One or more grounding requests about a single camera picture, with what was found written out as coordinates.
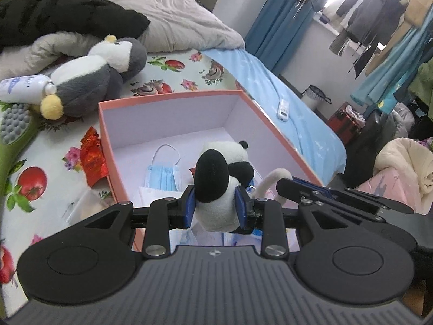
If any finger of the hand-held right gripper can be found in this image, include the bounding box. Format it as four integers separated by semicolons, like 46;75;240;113
275;177;384;221
293;176;415;215

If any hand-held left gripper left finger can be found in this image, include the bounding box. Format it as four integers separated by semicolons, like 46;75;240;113
73;184;197;258

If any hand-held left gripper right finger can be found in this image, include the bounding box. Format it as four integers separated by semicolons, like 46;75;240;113
236;184;364;258

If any white curved plush piece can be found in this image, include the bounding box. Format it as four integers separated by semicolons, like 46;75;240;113
252;168;293;205

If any panda plush toy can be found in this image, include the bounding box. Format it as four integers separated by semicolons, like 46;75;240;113
193;140;254;234

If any orange cardboard box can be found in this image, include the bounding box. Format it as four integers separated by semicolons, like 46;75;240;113
98;90;325;253

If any blue face mask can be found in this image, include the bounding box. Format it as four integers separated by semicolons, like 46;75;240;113
145;144;183;193

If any pink cloth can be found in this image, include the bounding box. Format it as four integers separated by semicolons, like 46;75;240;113
357;167;423;207

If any cream fluffy blanket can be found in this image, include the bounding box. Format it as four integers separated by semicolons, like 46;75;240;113
374;138;433;215

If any red bag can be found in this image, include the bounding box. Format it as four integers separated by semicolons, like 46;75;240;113
327;105;366;144

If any white remote control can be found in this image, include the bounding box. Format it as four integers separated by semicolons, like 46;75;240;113
277;99;291;122

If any white trash bin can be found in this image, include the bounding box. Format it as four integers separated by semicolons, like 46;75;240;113
300;85;332;112

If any red foil packet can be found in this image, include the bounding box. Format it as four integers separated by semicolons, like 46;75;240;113
80;127;109;187

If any teal hanging dress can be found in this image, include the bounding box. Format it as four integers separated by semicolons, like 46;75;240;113
350;17;433;112

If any fruit print bed sheet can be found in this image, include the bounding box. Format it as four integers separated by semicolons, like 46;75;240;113
0;49;244;308

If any striped hanging cloth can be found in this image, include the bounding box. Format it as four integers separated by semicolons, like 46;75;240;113
329;29;352;55

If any grey white penguin plush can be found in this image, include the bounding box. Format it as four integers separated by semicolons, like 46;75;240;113
40;35;147;121

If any blue curtain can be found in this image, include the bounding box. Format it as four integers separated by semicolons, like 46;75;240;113
244;0;334;77

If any green massage brush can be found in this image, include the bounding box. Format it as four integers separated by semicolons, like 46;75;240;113
0;103;41;210

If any beige duvet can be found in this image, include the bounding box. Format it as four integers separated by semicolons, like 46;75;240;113
0;0;246;82

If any dark hanging coat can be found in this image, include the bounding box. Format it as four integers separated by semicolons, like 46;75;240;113
335;0;411;44

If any white spray bottle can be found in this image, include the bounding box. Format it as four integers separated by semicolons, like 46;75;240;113
0;74;57;104

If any black jacket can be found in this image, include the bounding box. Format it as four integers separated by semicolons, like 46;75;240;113
0;0;151;55

